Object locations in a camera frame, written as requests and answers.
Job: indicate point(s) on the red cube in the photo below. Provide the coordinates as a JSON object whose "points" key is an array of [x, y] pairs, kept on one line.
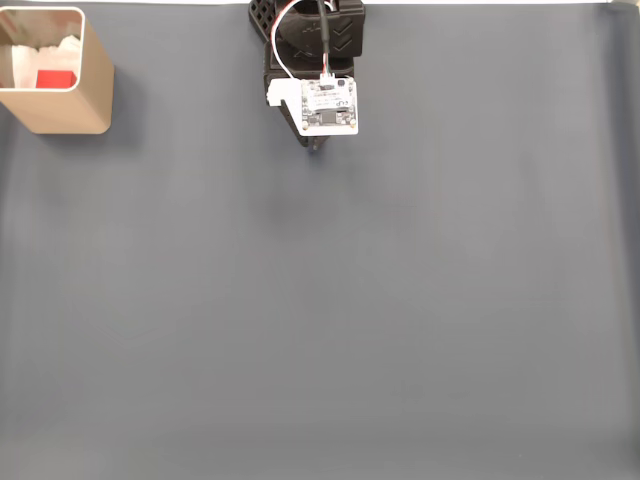
{"points": [[55, 79]]}

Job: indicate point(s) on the beige open box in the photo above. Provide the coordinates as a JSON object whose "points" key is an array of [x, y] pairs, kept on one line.
{"points": [[70, 110]]}

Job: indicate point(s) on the white padding material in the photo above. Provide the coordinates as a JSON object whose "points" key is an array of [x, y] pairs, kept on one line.
{"points": [[25, 60]]}

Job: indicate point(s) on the white camera circuit board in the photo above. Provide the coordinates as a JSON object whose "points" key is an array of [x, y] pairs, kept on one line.
{"points": [[327, 107]]}

